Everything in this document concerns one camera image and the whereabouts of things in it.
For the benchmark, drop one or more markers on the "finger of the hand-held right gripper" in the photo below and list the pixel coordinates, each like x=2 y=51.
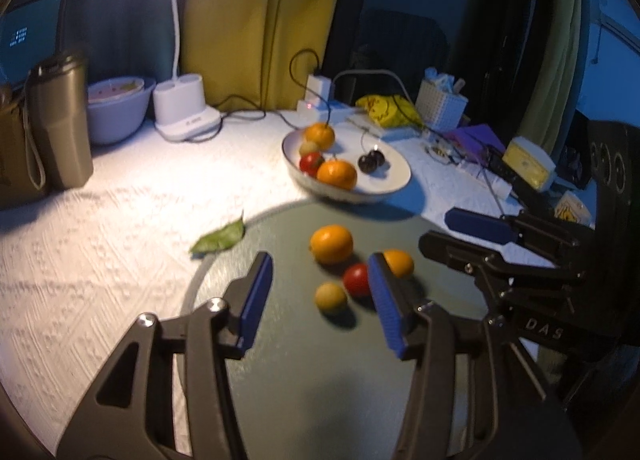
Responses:
x=450 y=247
x=477 y=225

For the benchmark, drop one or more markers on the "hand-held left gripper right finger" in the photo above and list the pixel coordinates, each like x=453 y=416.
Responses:
x=387 y=305

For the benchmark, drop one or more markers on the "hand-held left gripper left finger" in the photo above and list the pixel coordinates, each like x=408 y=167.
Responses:
x=255 y=290

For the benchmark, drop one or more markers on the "red cherry tomato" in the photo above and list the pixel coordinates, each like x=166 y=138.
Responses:
x=356 y=280
x=312 y=163

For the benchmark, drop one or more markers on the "small mandarin orange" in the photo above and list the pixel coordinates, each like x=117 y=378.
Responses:
x=331 y=244
x=320 y=135
x=400 y=263

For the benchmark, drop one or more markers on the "small tan longan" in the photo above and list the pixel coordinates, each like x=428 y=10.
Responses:
x=330 y=297
x=309 y=147

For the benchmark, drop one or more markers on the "white bowl with dark rim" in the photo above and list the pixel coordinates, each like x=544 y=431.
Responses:
x=385 y=179

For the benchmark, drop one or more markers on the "grey round tray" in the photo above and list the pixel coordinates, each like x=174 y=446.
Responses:
x=325 y=390

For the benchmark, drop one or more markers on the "dark purple cherry tomato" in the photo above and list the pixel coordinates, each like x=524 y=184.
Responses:
x=378 y=157
x=366 y=164

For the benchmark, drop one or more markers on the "large mandarin orange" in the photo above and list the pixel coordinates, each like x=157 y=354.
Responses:
x=336 y=174

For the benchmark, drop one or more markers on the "black elongated device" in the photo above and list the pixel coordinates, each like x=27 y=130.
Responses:
x=507 y=174

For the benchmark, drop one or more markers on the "green leaf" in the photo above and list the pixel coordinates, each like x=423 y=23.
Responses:
x=220 y=237

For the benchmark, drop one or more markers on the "yellow duck cup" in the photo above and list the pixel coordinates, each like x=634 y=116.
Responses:
x=570 y=210

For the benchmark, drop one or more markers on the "yellow cheese-shaped box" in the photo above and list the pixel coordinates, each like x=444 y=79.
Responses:
x=527 y=162

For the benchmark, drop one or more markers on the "small yellow black trinket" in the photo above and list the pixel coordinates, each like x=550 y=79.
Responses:
x=440 y=152

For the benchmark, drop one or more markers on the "purple cloth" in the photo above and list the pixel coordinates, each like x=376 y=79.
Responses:
x=477 y=137

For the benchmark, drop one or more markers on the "white woven basket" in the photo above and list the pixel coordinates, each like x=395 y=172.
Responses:
x=442 y=107

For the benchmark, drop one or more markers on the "white flat box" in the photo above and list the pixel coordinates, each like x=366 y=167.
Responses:
x=387 y=132

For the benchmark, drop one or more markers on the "yellow snack bag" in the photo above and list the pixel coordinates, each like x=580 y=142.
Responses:
x=385 y=109

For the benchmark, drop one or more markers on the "white power strip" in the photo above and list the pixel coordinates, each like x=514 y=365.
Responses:
x=325 y=112

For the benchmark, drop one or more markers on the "white desk lamp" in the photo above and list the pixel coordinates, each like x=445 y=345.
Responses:
x=182 y=104

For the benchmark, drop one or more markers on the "pale green curtain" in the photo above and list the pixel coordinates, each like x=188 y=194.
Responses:
x=555 y=39

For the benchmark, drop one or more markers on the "lilac bowl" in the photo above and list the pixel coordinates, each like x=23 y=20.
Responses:
x=120 y=114

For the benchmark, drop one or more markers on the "patterned plate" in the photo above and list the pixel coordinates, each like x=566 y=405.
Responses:
x=115 y=88

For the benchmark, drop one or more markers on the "yellow curtain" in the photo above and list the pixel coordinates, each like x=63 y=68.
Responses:
x=260 y=14

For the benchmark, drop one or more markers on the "cardboard box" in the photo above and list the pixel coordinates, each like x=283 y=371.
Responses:
x=15 y=149

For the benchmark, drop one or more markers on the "dark curtain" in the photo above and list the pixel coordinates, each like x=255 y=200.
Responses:
x=125 y=14

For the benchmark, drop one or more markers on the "dark monitor screen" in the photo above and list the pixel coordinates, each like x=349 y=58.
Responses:
x=30 y=34

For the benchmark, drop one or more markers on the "white wall charger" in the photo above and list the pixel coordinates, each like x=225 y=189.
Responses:
x=318 y=87

